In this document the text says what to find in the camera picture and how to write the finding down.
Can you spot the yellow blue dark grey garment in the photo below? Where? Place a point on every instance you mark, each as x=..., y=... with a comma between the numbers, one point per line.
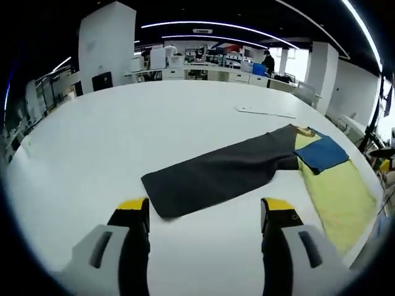
x=216, y=175

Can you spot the small white box machine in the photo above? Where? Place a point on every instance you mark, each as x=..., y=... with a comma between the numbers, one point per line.
x=136, y=64

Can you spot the white template strip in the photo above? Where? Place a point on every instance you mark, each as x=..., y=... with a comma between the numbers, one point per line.
x=265, y=112

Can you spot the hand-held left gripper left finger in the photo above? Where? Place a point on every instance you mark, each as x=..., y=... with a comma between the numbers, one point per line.
x=123, y=256

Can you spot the ceiling air vent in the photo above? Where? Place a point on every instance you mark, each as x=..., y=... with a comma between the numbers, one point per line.
x=202, y=31

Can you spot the white desk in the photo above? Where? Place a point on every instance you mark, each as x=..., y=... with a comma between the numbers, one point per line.
x=351, y=128

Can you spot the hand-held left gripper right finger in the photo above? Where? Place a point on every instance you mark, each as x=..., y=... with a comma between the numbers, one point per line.
x=287, y=256

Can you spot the short curved ceiling light strip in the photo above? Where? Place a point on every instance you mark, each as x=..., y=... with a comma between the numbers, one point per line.
x=216, y=37

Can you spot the white office chair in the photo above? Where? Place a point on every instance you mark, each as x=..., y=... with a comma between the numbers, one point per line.
x=306, y=92

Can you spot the straight ceiling light strip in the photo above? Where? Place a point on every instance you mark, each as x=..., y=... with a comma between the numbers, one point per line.
x=365, y=31

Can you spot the blue plastic bin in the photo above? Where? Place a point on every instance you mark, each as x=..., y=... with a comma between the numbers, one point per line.
x=259, y=69

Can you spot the black square box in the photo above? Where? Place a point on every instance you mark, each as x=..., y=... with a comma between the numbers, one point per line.
x=102, y=81

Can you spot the tall white box machine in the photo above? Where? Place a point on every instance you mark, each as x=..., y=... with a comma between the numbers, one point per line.
x=158, y=58

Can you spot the black camera stand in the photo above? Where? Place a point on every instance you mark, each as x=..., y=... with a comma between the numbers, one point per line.
x=374, y=120

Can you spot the long curved ceiling light strip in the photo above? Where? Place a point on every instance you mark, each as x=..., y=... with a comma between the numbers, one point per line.
x=216, y=24

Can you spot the long white counter with drawers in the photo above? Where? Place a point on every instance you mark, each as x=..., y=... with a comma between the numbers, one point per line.
x=216, y=74

